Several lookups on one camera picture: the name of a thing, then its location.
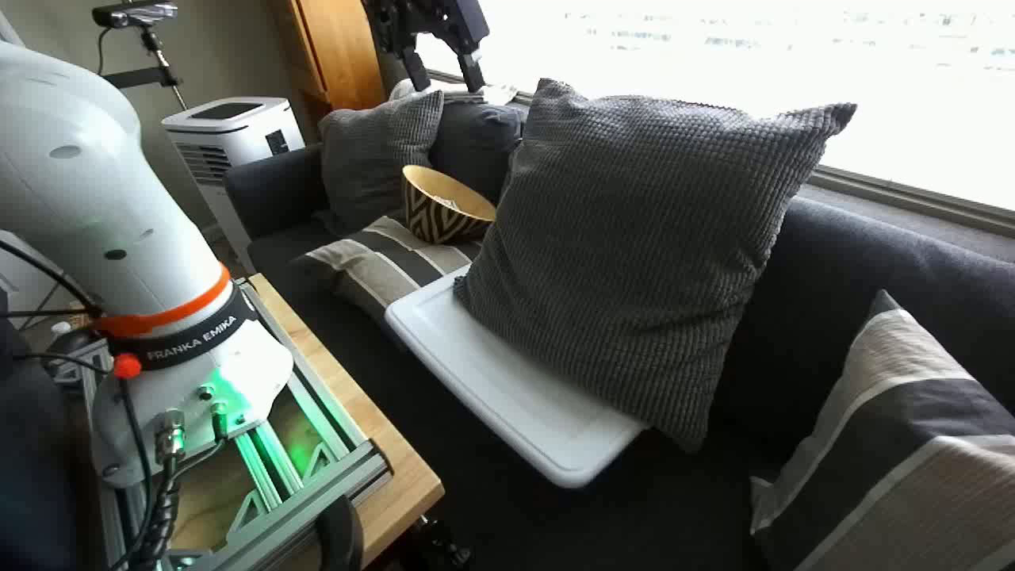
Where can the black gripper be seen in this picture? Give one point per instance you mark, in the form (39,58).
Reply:
(432,20)

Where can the black yellow patterned bowl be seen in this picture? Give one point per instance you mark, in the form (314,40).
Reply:
(439,207)

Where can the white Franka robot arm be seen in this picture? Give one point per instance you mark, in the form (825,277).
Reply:
(96,211)

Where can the white flat object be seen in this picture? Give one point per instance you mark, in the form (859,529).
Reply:
(498,95)

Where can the dark blue cushion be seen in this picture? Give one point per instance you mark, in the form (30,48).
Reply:
(477,138)

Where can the small grey cushion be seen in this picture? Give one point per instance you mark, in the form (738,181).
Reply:
(375,158)

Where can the beige grey striped cushion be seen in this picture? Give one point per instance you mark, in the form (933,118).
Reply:
(907,463)
(390,263)

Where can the white air purifier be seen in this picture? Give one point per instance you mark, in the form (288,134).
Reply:
(227,131)

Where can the large dark grey cushion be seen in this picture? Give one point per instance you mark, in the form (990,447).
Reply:
(636,255)

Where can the white plastic tray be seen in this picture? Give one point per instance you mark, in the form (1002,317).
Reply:
(510,391)

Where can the wooden table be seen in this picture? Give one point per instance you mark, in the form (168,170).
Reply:
(384,463)

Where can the dark blue sofa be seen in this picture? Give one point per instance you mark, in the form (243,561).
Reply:
(845,286)

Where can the grey window sill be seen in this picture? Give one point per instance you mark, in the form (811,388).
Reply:
(907,196)

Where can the black camera on stand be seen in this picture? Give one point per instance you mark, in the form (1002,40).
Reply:
(133,12)

